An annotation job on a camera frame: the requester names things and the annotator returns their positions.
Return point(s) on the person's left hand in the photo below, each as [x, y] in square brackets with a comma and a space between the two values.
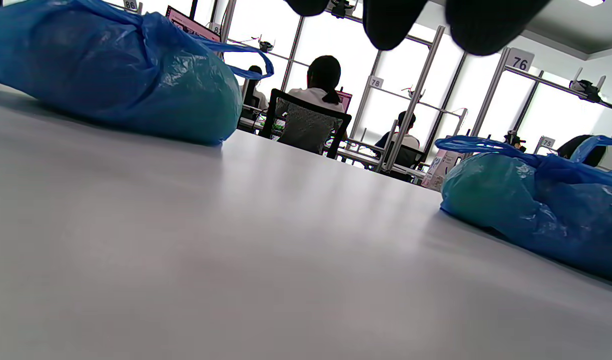
[486, 25]

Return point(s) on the blue plastic bag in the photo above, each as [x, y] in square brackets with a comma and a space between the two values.
[110, 75]
[536, 215]

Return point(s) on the bright ceiling light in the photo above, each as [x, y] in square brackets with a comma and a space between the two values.
[592, 2]

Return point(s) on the small white number sign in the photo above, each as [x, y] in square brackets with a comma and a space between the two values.
[547, 142]
[130, 4]
[214, 28]
[376, 82]

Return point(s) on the pink white printed box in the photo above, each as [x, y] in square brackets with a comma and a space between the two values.
[441, 167]

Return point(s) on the white desk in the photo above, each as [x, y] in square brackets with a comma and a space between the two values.
[356, 155]

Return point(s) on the black mesh office chair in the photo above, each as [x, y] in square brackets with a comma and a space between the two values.
[306, 132]

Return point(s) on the computer monitor pink screen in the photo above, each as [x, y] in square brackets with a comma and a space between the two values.
[190, 25]

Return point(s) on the black frame camera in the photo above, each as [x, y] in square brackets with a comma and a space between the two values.
[342, 9]
[417, 93]
[586, 90]
[513, 140]
[265, 46]

